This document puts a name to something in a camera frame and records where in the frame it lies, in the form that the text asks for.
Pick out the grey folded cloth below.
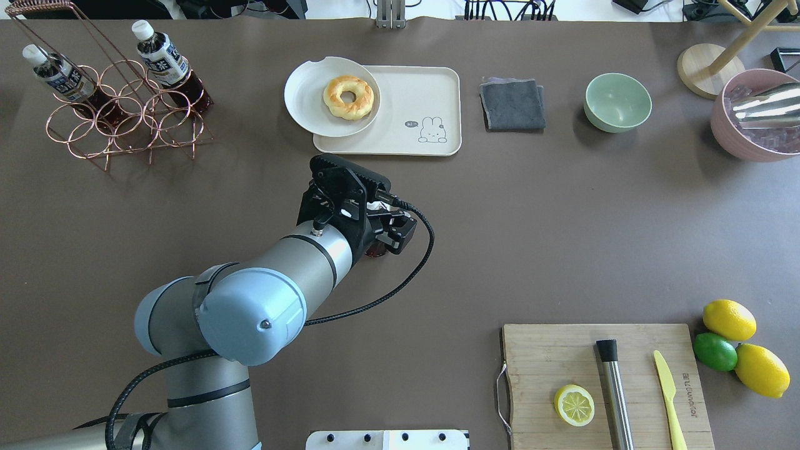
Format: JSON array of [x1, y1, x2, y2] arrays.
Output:
[[479, 77, 548, 132]]

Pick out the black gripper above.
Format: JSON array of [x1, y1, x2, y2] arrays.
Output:
[[367, 203, 418, 254]]

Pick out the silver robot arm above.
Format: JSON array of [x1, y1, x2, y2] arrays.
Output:
[[2, 199, 431, 449]]

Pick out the copper wire bottle rack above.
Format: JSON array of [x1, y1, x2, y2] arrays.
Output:
[[4, 1, 214, 171]]

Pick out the yellow whole lemon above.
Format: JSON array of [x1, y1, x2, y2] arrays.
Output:
[[702, 299, 757, 341]]

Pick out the tea bottle in rack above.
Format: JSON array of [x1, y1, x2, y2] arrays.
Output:
[[22, 44, 128, 131], [131, 19, 213, 113]]

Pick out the steel ice scoop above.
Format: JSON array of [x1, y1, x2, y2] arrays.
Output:
[[731, 82, 799, 130]]

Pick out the wooden stand with round base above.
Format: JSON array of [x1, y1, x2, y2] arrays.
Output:
[[677, 1, 798, 99]]

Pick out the tea bottle white cap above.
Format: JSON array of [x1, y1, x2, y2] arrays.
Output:
[[365, 246, 388, 258]]

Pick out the green lime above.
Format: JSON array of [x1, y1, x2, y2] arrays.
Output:
[[692, 332, 738, 371]]

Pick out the wooden cutting board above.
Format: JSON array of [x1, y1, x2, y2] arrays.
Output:
[[502, 324, 715, 449]]

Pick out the glazed donut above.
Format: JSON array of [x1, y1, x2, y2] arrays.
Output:
[[322, 75, 375, 121]]

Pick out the white plate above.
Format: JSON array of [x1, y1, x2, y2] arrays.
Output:
[[284, 56, 382, 138]]

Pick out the black camera cable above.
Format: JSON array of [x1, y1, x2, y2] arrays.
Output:
[[105, 194, 436, 450]]

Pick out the tea bottle in rack left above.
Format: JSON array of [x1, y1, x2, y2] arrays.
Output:
[[22, 44, 128, 131]]

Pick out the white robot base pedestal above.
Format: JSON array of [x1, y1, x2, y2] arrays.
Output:
[[305, 428, 471, 449]]

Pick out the pink bowl with ice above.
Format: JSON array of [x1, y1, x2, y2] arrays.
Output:
[[711, 69, 798, 163]]

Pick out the dark glass tray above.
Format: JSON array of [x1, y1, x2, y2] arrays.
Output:
[[769, 47, 799, 73]]

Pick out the green bowl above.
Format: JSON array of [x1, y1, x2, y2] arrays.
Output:
[[583, 73, 653, 133]]

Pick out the half lemon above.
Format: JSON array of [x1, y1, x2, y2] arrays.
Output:
[[552, 384, 595, 427]]

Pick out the steel muddler bar tool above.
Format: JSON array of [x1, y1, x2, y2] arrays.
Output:
[[596, 339, 635, 449]]

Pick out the tea bottle in rack right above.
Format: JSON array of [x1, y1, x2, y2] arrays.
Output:
[[131, 19, 213, 113]]

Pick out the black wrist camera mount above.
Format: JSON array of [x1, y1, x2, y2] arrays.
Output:
[[296, 154, 391, 263]]

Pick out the yellow plastic knife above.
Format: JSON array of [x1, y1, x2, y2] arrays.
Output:
[[652, 350, 688, 450]]

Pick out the cream rabbit tray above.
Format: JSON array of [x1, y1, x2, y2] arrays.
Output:
[[312, 65, 462, 156]]

